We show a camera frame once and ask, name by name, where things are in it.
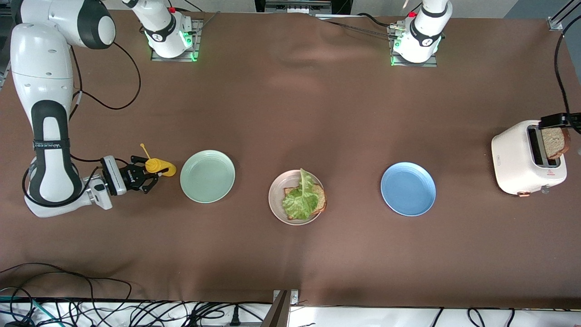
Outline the grey base supply cable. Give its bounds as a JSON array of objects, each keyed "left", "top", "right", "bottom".
[{"left": 315, "top": 13, "right": 396, "bottom": 38}]

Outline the brown table cloth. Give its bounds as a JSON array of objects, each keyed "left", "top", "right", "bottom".
[{"left": 0, "top": 7, "right": 581, "bottom": 309}]

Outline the long black looped cable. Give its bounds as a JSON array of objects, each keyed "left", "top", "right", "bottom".
[{"left": 0, "top": 263, "right": 133, "bottom": 318}]

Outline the blue plate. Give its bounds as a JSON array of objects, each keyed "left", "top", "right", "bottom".
[{"left": 380, "top": 162, "right": 437, "bottom": 217}]

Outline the yellow mustard squeeze bottle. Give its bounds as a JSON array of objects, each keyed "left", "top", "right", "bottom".
[{"left": 140, "top": 144, "right": 177, "bottom": 178}]

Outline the green lettuce leaf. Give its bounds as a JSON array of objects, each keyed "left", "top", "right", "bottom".
[{"left": 282, "top": 168, "right": 321, "bottom": 221}]

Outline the beige plate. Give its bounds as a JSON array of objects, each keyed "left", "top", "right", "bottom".
[{"left": 268, "top": 170, "right": 325, "bottom": 226}]

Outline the aluminium bracket post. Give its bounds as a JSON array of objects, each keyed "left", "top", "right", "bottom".
[{"left": 262, "top": 289, "right": 300, "bottom": 327}]

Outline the black equipment box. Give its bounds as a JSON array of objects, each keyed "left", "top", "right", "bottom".
[{"left": 254, "top": 0, "right": 353, "bottom": 15}]

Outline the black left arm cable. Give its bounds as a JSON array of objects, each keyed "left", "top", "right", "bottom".
[{"left": 554, "top": 14, "right": 581, "bottom": 119}]

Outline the brown bread slice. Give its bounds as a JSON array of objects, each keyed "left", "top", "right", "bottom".
[
  {"left": 284, "top": 183, "right": 328, "bottom": 221},
  {"left": 541, "top": 127, "right": 571, "bottom": 160}
]

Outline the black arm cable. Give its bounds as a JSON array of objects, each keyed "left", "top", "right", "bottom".
[
  {"left": 554, "top": 14, "right": 581, "bottom": 119},
  {"left": 22, "top": 41, "right": 142, "bottom": 208}
]

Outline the mint green plate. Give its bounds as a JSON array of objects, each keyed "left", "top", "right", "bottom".
[{"left": 180, "top": 150, "right": 236, "bottom": 203}]

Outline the white toaster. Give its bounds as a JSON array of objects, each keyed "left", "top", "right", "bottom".
[{"left": 491, "top": 119, "right": 568, "bottom": 197}]

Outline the teal cable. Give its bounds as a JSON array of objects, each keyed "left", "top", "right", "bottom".
[{"left": 0, "top": 294, "right": 48, "bottom": 321}]

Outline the aluminium frame profile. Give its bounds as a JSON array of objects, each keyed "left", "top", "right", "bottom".
[{"left": 547, "top": 0, "right": 581, "bottom": 32}]

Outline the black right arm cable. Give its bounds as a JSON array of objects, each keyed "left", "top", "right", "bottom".
[{"left": 22, "top": 41, "right": 142, "bottom": 208}]

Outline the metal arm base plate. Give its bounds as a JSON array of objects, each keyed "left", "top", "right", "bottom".
[
  {"left": 389, "top": 25, "right": 438, "bottom": 68},
  {"left": 151, "top": 19, "right": 203, "bottom": 62}
]

